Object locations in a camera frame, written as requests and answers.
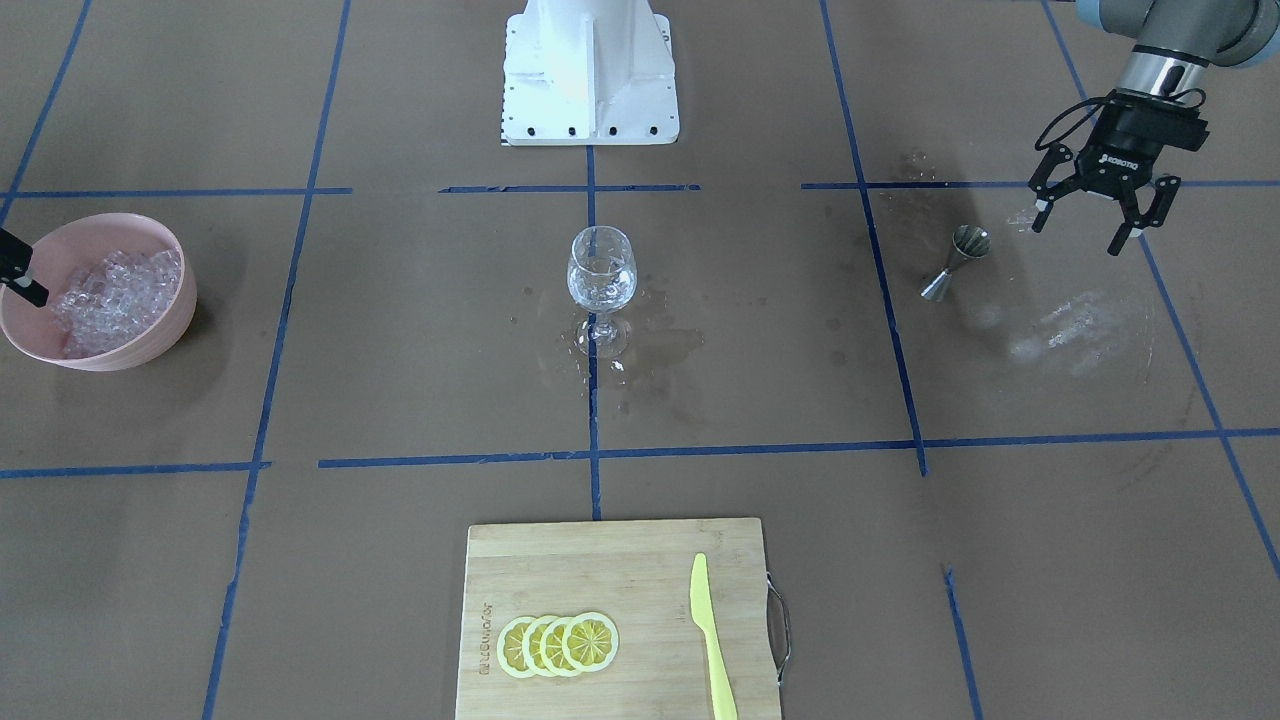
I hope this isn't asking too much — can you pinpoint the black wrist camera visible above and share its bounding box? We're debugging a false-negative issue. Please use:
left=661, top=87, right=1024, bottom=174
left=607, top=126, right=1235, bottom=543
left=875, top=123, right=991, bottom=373
left=1158, top=108, right=1210, bottom=152

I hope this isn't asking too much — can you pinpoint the steel double jigger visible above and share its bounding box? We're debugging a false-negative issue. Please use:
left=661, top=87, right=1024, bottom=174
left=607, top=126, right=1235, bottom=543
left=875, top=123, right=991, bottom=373
left=919, top=224, right=991, bottom=302

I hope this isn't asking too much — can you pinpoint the pink bowl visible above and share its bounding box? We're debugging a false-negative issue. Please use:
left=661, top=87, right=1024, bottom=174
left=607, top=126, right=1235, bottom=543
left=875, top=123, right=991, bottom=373
left=3, top=211, right=196, bottom=372

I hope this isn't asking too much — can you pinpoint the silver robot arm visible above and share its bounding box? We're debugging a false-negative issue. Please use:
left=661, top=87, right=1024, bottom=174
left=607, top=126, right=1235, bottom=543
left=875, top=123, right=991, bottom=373
left=1027, top=1, right=1279, bottom=256

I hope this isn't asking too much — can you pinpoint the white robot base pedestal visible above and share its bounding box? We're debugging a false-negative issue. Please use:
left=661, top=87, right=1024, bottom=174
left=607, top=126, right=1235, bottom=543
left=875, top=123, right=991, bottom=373
left=500, top=1, right=681, bottom=147

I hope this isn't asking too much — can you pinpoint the bamboo cutting board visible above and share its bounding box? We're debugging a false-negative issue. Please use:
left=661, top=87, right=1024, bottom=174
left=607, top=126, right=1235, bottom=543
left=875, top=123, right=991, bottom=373
left=454, top=518, right=782, bottom=719

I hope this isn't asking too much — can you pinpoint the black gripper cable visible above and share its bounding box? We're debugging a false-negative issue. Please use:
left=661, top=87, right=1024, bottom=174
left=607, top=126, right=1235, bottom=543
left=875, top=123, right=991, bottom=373
left=1034, top=88, right=1207, bottom=152

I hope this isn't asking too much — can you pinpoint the lemon slice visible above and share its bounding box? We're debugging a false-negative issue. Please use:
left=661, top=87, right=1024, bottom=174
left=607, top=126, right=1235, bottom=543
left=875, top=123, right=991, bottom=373
left=538, top=618, right=581, bottom=678
left=498, top=616, right=535, bottom=679
left=562, top=611, right=620, bottom=673
left=521, top=615, right=561, bottom=676

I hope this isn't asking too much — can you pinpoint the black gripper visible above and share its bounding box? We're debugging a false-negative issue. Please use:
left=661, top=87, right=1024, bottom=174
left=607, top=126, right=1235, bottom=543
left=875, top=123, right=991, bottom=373
left=1029, top=95, right=1184, bottom=258

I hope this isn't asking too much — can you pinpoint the clear wine glass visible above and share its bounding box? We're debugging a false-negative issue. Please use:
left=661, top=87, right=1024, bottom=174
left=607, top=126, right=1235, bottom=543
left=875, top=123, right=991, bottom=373
left=566, top=225, right=637, bottom=357

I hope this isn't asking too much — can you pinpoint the yellow plastic knife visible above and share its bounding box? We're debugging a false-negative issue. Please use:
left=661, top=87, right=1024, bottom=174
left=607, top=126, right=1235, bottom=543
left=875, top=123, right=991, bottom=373
left=689, top=552, right=739, bottom=719

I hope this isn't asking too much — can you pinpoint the clear ice cubes pile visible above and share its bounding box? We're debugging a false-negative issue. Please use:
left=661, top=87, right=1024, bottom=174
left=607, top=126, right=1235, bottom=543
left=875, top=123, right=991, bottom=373
left=51, top=249, right=183, bottom=359

